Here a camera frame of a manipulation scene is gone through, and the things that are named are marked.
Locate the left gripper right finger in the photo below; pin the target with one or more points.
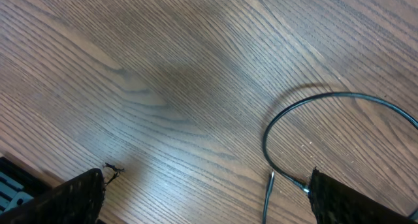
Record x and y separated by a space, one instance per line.
333 202

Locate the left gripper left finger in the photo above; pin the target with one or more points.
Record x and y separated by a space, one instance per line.
77 201

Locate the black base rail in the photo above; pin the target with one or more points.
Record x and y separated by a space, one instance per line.
18 186

